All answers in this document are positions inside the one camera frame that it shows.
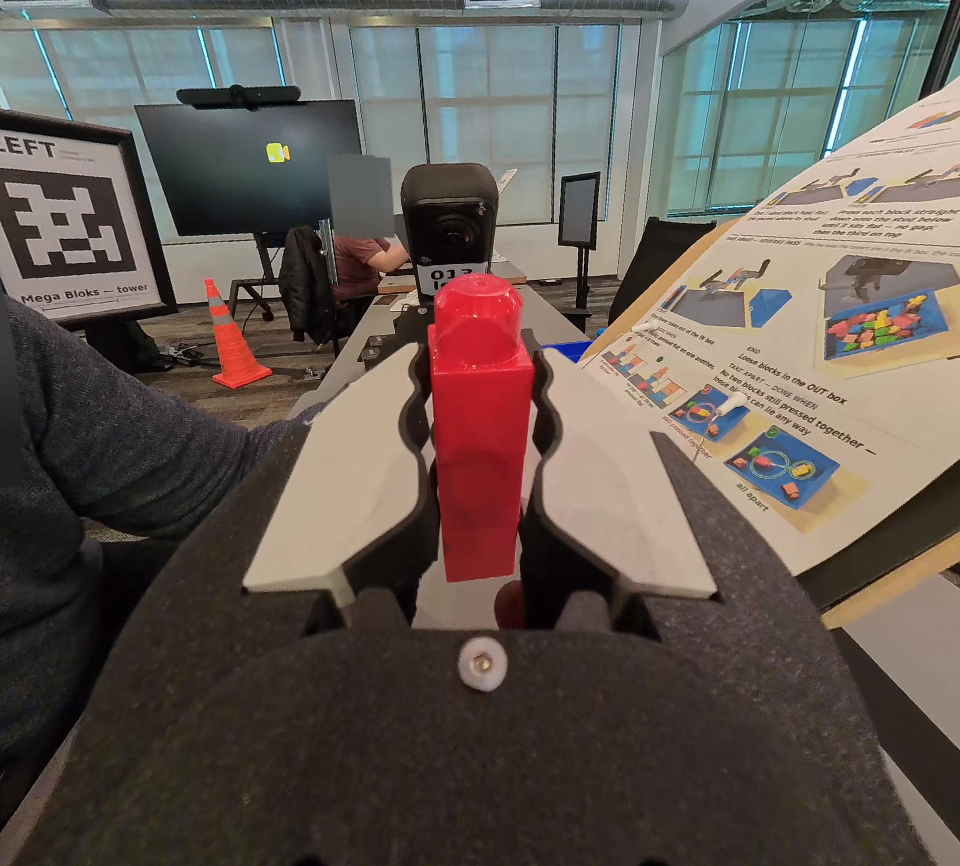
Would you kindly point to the black video bar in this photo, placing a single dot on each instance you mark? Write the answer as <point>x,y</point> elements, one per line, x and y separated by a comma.
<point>240,96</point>

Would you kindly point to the black jacket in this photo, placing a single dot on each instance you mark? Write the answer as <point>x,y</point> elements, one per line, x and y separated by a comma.
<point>304,281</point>

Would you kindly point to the tilted document stand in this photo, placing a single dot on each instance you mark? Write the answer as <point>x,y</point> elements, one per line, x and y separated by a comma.
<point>506,180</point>

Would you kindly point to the grey desk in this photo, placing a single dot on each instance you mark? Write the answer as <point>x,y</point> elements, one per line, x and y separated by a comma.
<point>900,656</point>

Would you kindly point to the blue plastic bin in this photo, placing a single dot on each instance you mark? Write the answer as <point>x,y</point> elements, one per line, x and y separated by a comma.
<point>562,350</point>

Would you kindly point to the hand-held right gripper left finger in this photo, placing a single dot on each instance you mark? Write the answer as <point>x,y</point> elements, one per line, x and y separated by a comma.
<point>337,498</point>

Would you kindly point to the instruction sheet on stand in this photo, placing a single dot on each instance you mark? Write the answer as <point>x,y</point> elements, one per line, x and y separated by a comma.
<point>900,590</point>

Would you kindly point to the black chair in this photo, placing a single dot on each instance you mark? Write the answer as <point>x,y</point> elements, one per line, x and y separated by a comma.
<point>652,266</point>

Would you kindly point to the person's left forearm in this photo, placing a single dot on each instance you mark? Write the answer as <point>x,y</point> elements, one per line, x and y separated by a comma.
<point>150,446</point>

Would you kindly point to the large black display screen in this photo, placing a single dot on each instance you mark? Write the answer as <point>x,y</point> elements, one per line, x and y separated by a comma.
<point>225,191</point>

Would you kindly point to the person's torso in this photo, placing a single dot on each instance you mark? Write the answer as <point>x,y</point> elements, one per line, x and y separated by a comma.
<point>45,656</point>

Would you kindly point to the framed poster on easel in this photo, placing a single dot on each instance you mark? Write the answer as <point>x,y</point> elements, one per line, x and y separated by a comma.
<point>75,296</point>

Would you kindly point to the instruction sheet on board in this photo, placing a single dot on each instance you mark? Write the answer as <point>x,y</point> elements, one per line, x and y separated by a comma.
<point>900,528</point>

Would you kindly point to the red toy block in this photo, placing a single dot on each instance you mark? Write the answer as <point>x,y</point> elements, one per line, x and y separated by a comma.
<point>480,393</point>
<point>480,543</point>

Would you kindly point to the printed instruction sheet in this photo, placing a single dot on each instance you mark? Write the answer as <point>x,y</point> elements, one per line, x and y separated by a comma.
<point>825,356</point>

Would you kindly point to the black display on stand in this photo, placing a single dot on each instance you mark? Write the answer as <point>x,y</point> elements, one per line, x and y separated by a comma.
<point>579,206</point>

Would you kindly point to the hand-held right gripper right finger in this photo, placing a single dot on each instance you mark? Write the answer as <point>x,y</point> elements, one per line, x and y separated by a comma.
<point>622,506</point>

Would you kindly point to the orange traffic cone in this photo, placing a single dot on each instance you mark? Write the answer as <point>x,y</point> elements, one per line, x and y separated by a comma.
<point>236,356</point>

